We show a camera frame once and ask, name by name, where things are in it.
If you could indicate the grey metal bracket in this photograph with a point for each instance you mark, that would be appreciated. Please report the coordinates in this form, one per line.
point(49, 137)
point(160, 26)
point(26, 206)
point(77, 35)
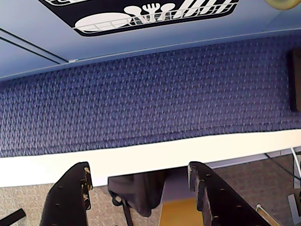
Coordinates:
point(292, 204)

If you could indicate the yellow wooden board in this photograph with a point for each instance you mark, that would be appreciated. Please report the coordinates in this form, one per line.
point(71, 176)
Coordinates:
point(178, 214)

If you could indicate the blue wooden toy kitchen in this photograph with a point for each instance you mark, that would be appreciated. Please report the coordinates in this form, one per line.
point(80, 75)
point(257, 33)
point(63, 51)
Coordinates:
point(28, 18)

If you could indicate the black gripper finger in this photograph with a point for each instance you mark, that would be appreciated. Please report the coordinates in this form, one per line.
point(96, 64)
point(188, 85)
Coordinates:
point(221, 202)
point(65, 200)

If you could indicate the black fabric bag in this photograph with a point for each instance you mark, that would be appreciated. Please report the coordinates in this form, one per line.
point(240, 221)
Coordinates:
point(141, 188)

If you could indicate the blue dishwasher door with sticker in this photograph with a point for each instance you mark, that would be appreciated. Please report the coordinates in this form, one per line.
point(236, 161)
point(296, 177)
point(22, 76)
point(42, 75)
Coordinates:
point(164, 46)

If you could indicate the dark brown furniture foot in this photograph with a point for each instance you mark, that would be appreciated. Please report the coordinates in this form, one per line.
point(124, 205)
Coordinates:
point(295, 80)

